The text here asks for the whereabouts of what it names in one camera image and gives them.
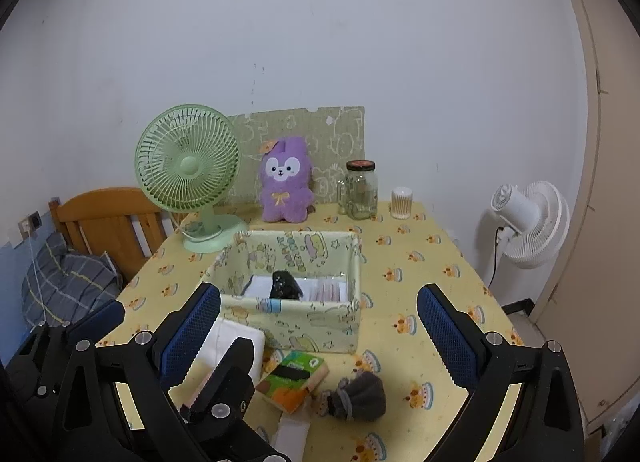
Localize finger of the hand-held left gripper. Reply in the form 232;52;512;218
180;337;292;462
62;299;126;344

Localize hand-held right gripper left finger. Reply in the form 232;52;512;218
52;283;222;462

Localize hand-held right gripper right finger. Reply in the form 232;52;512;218
417;283;586;462

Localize white towel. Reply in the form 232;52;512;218
192;317;266;408

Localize green tissue pack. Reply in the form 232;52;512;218
255;351;329;413

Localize printed fabric storage box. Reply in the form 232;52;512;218
202;229;362;354

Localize dark grey sock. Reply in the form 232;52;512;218
320;372;387;423

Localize grey plaid bedding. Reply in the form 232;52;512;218
21;232;123;328

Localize yellow printed tablecloth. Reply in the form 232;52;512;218
95;199;526;462

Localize white folded cloth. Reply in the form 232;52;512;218
243;276;281;299

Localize white flat packet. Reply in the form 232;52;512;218
272;417;311;462

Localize wooden bed headboard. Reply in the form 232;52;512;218
48;187;176;283

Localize black cloth bundle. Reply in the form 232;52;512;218
270;271;304;301

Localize pink tissue packs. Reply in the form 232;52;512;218
300;279;355;302

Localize white standing fan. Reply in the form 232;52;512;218
490;181;571;270

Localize clear cotton swab container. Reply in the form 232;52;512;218
390;186;413;220

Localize glass jar with lid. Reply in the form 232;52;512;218
338;159;379;221

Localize green desk fan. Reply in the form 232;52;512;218
134;103;249;254

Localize purple plush toy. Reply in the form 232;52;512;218
258;136;316;224

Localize beige door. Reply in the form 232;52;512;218
530;0;640;435

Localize green printed board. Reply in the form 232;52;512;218
226;106;366;208

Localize black fan cable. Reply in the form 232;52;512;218
487;226;502;289

